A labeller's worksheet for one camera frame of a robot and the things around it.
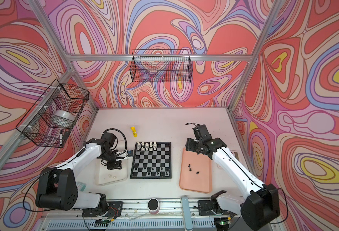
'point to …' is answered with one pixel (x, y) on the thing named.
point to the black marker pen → (61, 139)
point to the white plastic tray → (105, 177)
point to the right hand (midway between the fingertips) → (192, 148)
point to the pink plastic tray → (195, 173)
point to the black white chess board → (151, 160)
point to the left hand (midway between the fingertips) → (120, 161)
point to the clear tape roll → (65, 114)
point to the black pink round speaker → (153, 206)
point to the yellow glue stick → (134, 132)
